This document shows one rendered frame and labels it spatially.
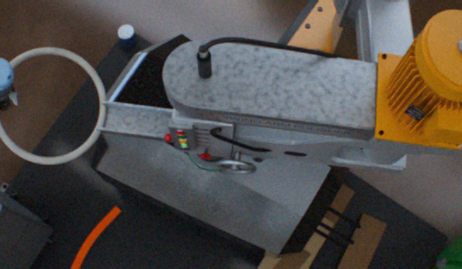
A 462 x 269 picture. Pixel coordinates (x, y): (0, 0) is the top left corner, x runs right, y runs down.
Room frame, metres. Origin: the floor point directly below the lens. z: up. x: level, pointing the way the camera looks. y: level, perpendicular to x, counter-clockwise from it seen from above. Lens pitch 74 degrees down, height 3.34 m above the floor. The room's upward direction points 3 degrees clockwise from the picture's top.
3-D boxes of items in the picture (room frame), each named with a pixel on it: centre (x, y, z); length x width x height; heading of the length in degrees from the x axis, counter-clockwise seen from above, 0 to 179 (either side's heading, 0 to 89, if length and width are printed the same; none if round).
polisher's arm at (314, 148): (0.62, -0.28, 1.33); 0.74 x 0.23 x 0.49; 86
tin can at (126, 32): (1.55, 0.72, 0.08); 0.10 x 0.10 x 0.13
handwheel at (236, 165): (0.53, -0.01, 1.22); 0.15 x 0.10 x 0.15; 86
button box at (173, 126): (0.55, 0.18, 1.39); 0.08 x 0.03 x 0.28; 86
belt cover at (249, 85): (0.64, -0.24, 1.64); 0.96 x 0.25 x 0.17; 86
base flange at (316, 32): (1.26, -0.53, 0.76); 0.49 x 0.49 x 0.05; 59
